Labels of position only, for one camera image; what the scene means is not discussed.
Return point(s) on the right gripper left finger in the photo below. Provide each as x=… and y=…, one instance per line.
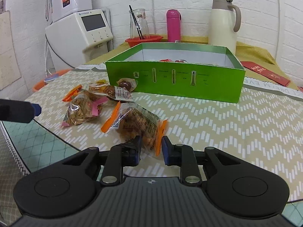
x=126, y=154

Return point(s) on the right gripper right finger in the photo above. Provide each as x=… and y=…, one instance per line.
x=184, y=157

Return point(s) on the orange-edged peanut snack pack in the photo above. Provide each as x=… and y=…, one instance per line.
x=129, y=120

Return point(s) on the orange plastic basin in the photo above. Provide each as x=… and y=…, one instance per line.
x=41, y=84

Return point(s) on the small jar blue lid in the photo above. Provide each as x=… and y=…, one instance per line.
x=51, y=78

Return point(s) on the orange yellow snack pack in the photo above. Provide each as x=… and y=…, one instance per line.
x=73, y=92

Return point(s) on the brown snack pack white label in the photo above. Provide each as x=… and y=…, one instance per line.
x=113, y=92

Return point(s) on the pink-edged seed snack pack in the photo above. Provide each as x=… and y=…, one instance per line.
x=84, y=107

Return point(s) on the chocolate candy in wrapper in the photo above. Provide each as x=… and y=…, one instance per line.
x=129, y=84

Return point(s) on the green cardboard box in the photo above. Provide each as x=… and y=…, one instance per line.
x=180, y=69

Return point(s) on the white water dispenser machine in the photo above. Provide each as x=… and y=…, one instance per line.
x=79, y=38

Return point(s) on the red envelope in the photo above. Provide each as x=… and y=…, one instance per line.
x=266, y=73

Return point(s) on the red plastic basket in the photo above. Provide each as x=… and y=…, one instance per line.
x=136, y=40

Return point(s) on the black chopsticks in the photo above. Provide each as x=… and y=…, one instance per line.
x=136, y=23

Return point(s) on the yellow green tablecloth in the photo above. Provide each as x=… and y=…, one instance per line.
x=244, y=52

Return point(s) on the pink thermos bottle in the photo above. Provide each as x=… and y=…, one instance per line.
x=173, y=22

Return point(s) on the clear glass carafe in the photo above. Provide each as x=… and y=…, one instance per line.
x=140, y=15

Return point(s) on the cream thermal jug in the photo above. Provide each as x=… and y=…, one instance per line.
x=224, y=23

